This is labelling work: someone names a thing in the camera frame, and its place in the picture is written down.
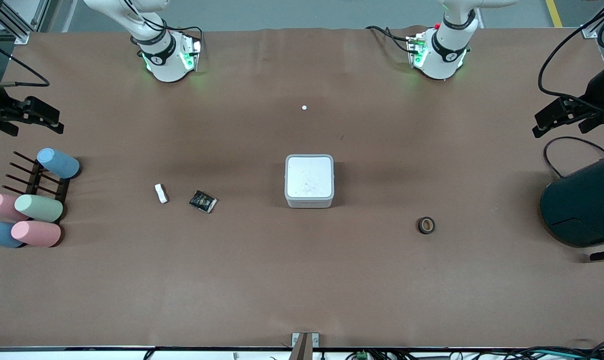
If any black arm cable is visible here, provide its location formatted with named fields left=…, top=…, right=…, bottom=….
left=538, top=0, right=604, bottom=101
left=0, top=37, right=51, bottom=90

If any black kettle cable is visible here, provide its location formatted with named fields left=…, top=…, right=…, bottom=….
left=543, top=136, right=604, bottom=179

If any aluminium frame post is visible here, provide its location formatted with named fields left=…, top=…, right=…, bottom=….
left=0, top=0, right=49, bottom=46
left=582, top=0, right=604, bottom=40

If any metal table edge bracket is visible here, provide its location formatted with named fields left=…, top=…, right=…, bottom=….
left=291, top=332, right=320, bottom=360

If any black base cable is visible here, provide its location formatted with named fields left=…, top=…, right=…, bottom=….
left=366, top=25, right=414, bottom=53

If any black snack wrapper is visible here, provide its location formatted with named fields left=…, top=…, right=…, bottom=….
left=189, top=190, right=218, bottom=215

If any white square trash bin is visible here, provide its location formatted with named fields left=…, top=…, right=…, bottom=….
left=285, top=154, right=335, bottom=209

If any brown paper table cover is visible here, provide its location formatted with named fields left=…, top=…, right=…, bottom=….
left=0, top=25, right=604, bottom=350

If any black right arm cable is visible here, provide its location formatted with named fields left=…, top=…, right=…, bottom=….
left=0, top=37, right=51, bottom=90

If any dark teal electric kettle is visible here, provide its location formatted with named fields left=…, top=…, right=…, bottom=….
left=539, top=152, right=604, bottom=262

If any bundle of cables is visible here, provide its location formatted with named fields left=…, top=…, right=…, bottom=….
left=502, top=340, right=604, bottom=360

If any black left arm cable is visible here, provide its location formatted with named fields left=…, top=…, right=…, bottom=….
left=538, top=0, right=604, bottom=101

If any black cup rack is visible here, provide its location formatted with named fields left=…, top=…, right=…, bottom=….
left=4, top=151, right=72, bottom=223

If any green plastic cup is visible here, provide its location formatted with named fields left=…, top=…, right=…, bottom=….
left=14, top=194, right=64, bottom=223

